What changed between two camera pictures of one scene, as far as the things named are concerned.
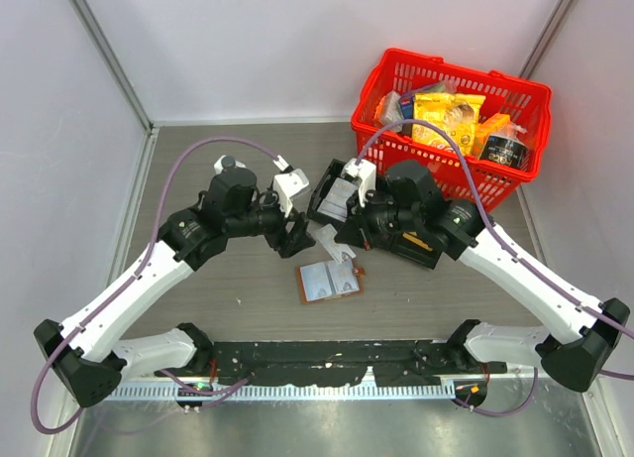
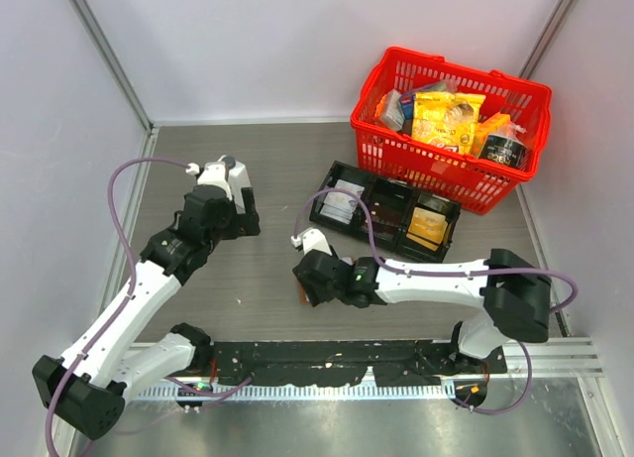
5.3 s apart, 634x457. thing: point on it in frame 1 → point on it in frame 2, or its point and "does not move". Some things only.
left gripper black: (297, 237) → (244, 224)
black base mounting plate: (335, 364) does not move
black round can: (502, 150) does not move
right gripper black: (372, 238) → (316, 293)
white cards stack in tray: (334, 205) does not move
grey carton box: (391, 110) does not move
